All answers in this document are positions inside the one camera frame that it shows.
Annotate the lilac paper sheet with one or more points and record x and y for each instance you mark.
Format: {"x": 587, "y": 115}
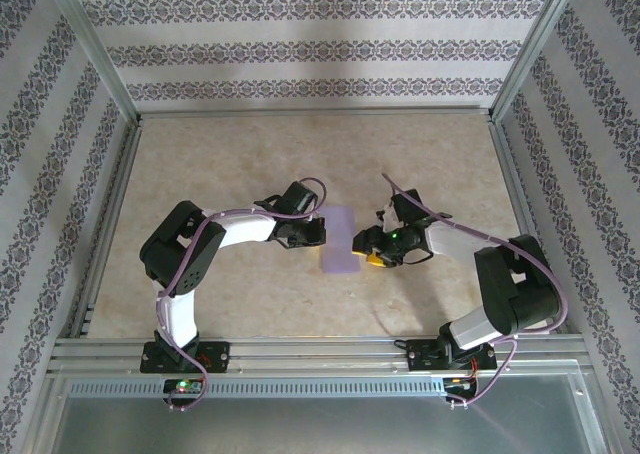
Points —
{"x": 340, "y": 264}

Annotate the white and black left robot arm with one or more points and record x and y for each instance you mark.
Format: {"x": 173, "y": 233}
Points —
{"x": 165, "y": 244}

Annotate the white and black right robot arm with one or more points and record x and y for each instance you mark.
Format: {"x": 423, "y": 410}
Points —
{"x": 520, "y": 284}

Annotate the grey metal sheet tray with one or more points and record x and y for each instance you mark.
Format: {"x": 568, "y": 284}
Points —
{"x": 320, "y": 429}

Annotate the controller board with orange light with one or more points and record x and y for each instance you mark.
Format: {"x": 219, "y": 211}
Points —
{"x": 457, "y": 384}

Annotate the controller board with green light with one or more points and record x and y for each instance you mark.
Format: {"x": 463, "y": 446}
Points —
{"x": 182, "y": 386}

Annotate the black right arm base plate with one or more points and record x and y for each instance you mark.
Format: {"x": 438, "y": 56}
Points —
{"x": 420, "y": 356}

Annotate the aluminium back table rail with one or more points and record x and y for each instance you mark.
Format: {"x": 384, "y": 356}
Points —
{"x": 320, "y": 110}

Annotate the aluminium table rail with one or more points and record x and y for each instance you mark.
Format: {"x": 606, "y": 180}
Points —
{"x": 118, "y": 194}
{"x": 320, "y": 110}
{"x": 512, "y": 174}

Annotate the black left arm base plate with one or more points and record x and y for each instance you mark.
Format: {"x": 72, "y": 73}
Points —
{"x": 217, "y": 356}

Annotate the aluminium right table rail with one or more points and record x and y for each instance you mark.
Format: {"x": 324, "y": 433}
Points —
{"x": 512, "y": 174}

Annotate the aluminium left table rail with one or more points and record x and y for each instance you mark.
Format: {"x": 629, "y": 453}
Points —
{"x": 118, "y": 194}

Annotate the aluminium right corner post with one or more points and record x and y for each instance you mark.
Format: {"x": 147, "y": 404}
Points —
{"x": 534, "y": 49}

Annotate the aluminium corner post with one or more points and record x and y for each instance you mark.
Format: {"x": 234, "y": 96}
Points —
{"x": 534, "y": 49}
{"x": 100, "y": 49}

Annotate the aluminium left corner post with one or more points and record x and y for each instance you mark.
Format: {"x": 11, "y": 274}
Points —
{"x": 100, "y": 49}

